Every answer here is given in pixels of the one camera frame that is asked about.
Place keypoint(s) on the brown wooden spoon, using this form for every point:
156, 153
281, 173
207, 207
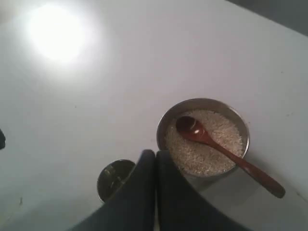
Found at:
193, 130

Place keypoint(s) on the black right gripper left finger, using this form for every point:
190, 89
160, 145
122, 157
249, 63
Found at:
132, 207

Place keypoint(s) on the steel bowl with rice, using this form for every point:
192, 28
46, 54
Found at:
224, 125

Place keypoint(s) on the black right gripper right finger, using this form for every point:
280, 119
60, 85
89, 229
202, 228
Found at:
181, 207

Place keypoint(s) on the small steel cup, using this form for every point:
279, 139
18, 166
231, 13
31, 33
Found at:
113, 177

